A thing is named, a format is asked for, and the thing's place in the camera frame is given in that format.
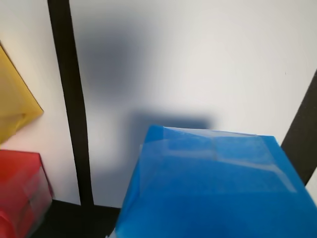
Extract blue paper box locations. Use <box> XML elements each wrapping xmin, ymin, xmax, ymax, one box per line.
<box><xmin>108</xmin><ymin>124</ymin><xmax>317</xmax><ymax>238</ymax></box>

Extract pink red paper box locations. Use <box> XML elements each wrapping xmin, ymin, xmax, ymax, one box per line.
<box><xmin>0</xmin><ymin>148</ymin><xmax>54</xmax><ymax>238</ymax></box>

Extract yellow paper box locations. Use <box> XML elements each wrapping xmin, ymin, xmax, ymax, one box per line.
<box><xmin>0</xmin><ymin>41</ymin><xmax>45</xmax><ymax>145</ymax></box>

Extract black printed work mat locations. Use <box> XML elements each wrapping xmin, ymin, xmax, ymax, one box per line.
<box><xmin>47</xmin><ymin>0</ymin><xmax>317</xmax><ymax>238</ymax></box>

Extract white paper marked 1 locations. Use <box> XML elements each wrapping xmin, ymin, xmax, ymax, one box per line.
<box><xmin>68</xmin><ymin>0</ymin><xmax>317</xmax><ymax>207</ymax></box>

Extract white paper marked 2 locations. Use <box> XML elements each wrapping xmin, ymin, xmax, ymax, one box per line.
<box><xmin>0</xmin><ymin>0</ymin><xmax>83</xmax><ymax>207</ymax></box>

